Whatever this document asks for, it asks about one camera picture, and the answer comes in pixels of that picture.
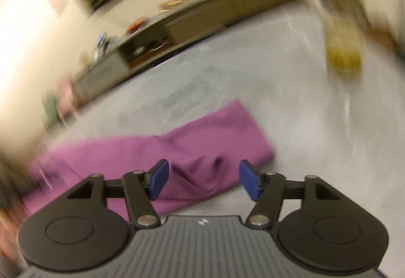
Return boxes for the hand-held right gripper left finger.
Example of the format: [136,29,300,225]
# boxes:
[65,159,170,230]

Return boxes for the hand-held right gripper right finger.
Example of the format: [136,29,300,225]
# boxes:
[239,160,342,230]

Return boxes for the pink plastic chair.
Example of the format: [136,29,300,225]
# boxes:
[57,75,79,118]

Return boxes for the glass vase with yellow contents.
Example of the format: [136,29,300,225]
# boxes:
[323,16,364,73]

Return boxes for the purple pants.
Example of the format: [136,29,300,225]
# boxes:
[22,100,275,218]

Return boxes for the long grey tv cabinet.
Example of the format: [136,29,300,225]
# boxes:
[74,0,301,107]

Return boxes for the green plastic chair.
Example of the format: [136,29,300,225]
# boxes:
[41,97,60,131]

